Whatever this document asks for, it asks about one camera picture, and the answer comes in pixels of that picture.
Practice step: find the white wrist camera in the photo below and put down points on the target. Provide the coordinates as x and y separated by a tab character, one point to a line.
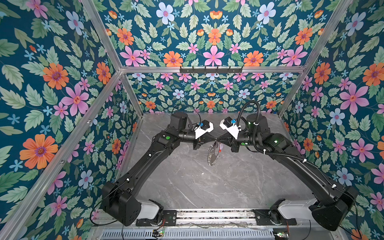
203	128
231	126

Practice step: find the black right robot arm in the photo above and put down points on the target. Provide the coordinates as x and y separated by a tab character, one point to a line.
332	200

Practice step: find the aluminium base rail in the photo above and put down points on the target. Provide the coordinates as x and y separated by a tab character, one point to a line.
243	218

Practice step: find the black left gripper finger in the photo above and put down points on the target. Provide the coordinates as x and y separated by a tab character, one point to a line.
211	144
209	138

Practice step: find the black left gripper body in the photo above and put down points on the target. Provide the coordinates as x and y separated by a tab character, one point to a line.
198	141

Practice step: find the steel keyring with red handle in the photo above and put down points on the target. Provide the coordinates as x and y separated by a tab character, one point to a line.
213	153

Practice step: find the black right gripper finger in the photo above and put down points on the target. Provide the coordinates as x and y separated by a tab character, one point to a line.
224	142
224	137

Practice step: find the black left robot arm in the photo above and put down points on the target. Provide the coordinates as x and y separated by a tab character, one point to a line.
119	198

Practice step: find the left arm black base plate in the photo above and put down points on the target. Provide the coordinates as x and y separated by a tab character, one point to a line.
168	218

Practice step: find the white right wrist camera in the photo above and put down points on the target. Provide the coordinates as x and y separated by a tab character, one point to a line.
231	126

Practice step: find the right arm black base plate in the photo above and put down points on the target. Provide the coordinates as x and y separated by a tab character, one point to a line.
262	216

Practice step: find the black hook rail on wall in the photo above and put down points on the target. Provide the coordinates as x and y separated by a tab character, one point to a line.
209	70

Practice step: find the white perforated cable duct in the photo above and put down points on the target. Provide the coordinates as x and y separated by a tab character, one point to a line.
188	234

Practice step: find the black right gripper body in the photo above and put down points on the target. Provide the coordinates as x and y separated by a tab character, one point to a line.
242	141

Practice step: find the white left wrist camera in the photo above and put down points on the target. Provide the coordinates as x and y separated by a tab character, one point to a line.
203	128

